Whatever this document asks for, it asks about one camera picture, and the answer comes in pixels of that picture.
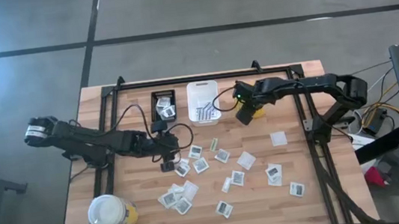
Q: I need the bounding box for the blue-striped bandage packet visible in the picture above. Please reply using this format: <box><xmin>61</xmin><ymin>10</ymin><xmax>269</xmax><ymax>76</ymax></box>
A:
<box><xmin>201</xmin><ymin>101</ymin><xmax>220</xmax><ymax>120</ymax></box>
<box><xmin>195</xmin><ymin>105</ymin><xmax>211</xmax><ymax>122</ymax></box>

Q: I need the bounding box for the plain white gauze packet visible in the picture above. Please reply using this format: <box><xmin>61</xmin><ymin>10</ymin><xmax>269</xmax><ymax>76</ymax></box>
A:
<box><xmin>269</xmin><ymin>130</ymin><xmax>288</xmax><ymax>148</ymax></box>
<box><xmin>180</xmin><ymin>178</ymin><xmax>201</xmax><ymax>203</ymax></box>
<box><xmin>236</xmin><ymin>149</ymin><xmax>258</xmax><ymax>172</ymax></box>

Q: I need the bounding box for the yellow slotted plastic basket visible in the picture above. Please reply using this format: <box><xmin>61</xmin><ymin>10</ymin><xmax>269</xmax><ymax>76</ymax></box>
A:
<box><xmin>233</xmin><ymin>82</ymin><xmax>266</xmax><ymax>121</ymax></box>

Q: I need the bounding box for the small plain white packet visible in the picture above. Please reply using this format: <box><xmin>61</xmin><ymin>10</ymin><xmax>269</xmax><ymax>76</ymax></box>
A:
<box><xmin>168</xmin><ymin>182</ymin><xmax>186</xmax><ymax>196</ymax></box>

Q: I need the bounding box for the white plastic bin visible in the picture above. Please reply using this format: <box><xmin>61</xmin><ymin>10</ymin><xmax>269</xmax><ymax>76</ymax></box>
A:
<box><xmin>184</xmin><ymin>78</ymin><xmax>223</xmax><ymax>128</ymax></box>

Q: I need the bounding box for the black slotted plastic basket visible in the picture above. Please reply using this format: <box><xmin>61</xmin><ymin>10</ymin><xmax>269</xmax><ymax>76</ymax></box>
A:
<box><xmin>148</xmin><ymin>88</ymin><xmax>180</xmax><ymax>125</ymax></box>

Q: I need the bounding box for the disinfecting wipes canister yellow label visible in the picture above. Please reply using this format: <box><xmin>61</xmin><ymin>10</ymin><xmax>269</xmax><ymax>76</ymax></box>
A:
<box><xmin>85</xmin><ymin>190</ymin><xmax>141</xmax><ymax>224</ymax></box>

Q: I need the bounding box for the white paper box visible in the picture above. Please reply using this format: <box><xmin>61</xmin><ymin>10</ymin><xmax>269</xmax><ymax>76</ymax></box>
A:
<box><xmin>348</xmin><ymin>131</ymin><xmax>376</xmax><ymax>152</ymax></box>

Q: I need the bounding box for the black power adapter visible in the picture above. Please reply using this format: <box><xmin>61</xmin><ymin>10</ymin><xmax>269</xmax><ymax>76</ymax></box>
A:
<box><xmin>363</xmin><ymin>107</ymin><xmax>389</xmax><ymax>137</ymax></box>

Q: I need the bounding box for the red plastic object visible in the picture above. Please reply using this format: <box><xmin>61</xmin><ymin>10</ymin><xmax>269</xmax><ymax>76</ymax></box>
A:
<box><xmin>363</xmin><ymin>165</ymin><xmax>386</xmax><ymax>189</ymax></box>

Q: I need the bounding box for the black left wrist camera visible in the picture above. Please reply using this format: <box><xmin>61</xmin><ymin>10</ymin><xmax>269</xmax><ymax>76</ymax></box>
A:
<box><xmin>159</xmin><ymin>160</ymin><xmax>177</xmax><ymax>173</ymax></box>

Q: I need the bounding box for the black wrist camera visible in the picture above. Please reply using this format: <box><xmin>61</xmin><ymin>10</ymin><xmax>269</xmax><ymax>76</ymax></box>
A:
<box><xmin>159</xmin><ymin>160</ymin><xmax>177</xmax><ymax>173</ymax></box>
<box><xmin>234</xmin><ymin>106</ymin><xmax>259</xmax><ymax>127</ymax></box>

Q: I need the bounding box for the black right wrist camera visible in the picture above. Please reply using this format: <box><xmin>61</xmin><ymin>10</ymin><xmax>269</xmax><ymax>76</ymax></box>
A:
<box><xmin>234</xmin><ymin>106</ymin><xmax>259</xmax><ymax>127</ymax></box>

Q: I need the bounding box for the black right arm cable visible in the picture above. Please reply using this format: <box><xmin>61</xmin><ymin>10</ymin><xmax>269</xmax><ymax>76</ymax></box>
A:
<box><xmin>210</xmin><ymin>86</ymin><xmax>241</xmax><ymax>114</ymax></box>

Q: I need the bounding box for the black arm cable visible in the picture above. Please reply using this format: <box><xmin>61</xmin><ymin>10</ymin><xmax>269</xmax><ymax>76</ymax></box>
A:
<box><xmin>106</xmin><ymin>97</ymin><xmax>195</xmax><ymax>160</ymax></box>
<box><xmin>210</xmin><ymin>86</ymin><xmax>241</xmax><ymax>114</ymax></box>

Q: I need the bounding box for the black aluminium table frame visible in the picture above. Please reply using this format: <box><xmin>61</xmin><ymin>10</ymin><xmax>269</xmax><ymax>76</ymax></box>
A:
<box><xmin>45</xmin><ymin>48</ymin><xmax>379</xmax><ymax>224</ymax></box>

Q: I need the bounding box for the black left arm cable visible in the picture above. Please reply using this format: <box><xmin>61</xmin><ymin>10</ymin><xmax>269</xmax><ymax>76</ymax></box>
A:
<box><xmin>106</xmin><ymin>97</ymin><xmax>195</xmax><ymax>160</ymax></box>

